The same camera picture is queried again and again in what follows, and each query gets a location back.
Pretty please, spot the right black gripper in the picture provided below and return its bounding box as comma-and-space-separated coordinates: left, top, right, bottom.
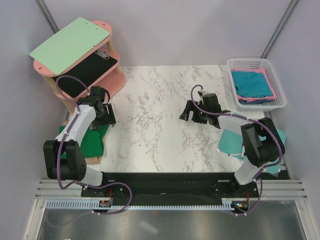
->
179, 100, 210, 124

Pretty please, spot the green t shirt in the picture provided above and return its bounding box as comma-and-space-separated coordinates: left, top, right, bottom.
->
58, 123, 111, 159

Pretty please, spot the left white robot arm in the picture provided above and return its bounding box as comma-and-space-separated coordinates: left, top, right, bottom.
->
43, 86, 116, 197

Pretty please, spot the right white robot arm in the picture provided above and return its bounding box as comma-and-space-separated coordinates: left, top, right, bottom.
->
179, 100, 285, 197

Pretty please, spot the pink tiered shelf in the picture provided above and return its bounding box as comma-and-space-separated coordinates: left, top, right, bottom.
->
32, 20, 126, 114

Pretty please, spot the beige folded t shirt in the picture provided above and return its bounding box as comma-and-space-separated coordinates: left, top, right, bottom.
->
61, 119, 103, 166

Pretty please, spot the teal cutting board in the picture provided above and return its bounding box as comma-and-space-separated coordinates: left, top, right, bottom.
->
217, 128, 286, 175

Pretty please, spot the black clipboard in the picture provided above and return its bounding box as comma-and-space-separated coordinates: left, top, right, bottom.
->
58, 50, 118, 98

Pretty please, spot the pink t shirt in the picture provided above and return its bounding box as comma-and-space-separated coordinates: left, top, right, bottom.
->
231, 68, 278, 105

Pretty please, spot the white plastic basket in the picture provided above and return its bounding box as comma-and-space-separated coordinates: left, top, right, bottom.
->
227, 58, 287, 112

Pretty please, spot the red capped marker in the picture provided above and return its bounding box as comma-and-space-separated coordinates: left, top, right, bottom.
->
240, 143, 245, 159

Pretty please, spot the blue t shirt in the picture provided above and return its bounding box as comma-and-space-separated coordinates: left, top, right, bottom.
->
231, 71, 274, 98

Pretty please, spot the light green board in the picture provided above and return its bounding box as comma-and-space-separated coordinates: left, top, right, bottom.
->
29, 17, 113, 77

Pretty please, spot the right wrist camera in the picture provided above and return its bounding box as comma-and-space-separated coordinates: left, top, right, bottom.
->
197, 90, 230, 114

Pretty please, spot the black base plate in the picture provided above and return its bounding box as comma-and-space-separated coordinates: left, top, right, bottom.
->
81, 172, 259, 206

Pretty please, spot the white slotted cable duct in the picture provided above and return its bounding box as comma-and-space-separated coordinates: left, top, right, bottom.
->
45, 199, 247, 211

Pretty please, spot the aluminium rail frame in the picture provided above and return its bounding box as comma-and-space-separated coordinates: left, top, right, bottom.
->
23, 180, 317, 240

